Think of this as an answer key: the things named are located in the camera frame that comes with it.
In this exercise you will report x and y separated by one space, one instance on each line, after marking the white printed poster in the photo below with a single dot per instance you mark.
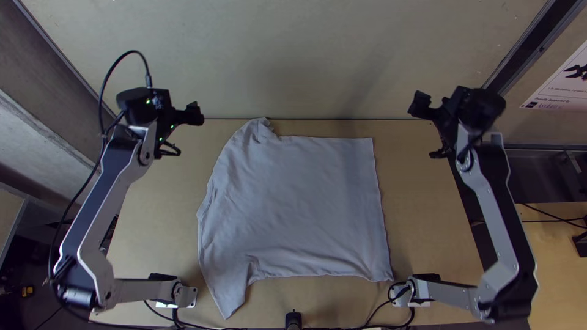
561 87

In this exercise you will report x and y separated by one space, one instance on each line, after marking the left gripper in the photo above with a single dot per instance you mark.
165 114

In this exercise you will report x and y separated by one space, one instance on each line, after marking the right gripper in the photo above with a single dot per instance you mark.
448 112

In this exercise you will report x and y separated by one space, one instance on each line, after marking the grey t-shirt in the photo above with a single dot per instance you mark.
293 206

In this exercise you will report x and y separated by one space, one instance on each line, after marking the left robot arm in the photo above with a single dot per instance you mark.
96 201

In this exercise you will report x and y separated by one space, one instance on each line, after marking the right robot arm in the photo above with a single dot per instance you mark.
488 201

